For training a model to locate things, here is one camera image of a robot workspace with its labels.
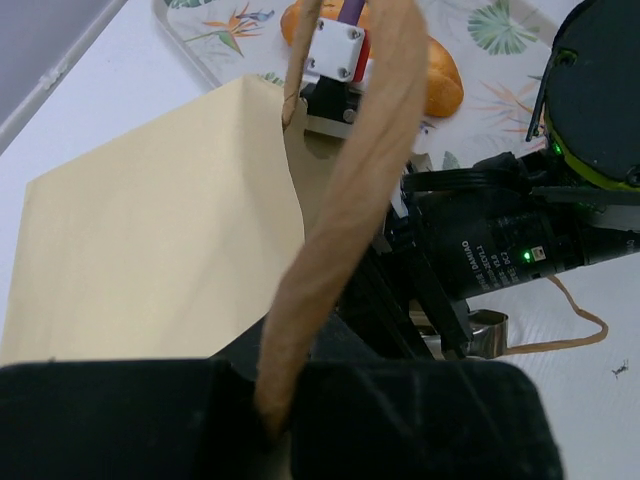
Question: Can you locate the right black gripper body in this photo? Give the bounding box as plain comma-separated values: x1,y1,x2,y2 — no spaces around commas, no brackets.
299,74,551,374

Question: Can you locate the small round fake bun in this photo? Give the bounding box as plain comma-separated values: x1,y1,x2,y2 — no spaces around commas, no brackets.
424,37,464,118

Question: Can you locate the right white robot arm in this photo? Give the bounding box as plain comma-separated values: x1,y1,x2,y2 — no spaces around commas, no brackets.
337,1,639,359

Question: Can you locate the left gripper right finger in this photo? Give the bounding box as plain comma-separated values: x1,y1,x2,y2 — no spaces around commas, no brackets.
291,361,564,479

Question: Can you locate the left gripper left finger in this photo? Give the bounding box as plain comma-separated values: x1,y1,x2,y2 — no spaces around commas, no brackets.
1,359,290,479

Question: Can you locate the long fake baguette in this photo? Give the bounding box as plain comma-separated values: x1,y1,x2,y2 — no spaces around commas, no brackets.
279,0,381,49

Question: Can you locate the brown paper bag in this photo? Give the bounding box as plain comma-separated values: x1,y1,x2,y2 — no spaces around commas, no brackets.
0,0,610,441

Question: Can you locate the floral leaf pattern tray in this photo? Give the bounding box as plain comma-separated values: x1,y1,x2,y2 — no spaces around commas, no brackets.
151,1,576,169

